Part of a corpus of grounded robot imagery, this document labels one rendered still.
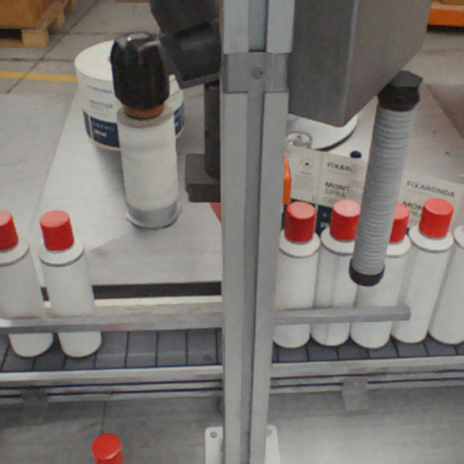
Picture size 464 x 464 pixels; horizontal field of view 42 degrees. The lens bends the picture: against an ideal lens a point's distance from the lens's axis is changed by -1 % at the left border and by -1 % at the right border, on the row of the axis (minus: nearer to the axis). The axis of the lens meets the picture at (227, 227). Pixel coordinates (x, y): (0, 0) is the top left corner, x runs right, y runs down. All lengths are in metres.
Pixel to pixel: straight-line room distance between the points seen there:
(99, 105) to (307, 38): 0.80
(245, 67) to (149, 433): 0.51
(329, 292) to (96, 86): 0.61
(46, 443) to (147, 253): 0.31
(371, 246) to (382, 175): 0.08
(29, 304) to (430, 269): 0.47
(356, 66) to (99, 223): 0.68
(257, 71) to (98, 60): 0.83
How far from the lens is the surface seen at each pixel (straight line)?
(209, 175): 0.70
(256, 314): 0.54
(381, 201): 0.55
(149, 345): 0.81
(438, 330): 0.84
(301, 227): 0.67
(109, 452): 0.74
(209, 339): 0.81
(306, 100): 0.42
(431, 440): 0.82
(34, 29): 4.16
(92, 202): 1.06
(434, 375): 0.85
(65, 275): 0.71
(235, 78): 0.41
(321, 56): 0.41
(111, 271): 0.92
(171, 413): 0.80
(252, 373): 0.61
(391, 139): 0.51
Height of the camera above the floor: 1.49
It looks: 38 degrees down
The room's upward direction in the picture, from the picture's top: straight up
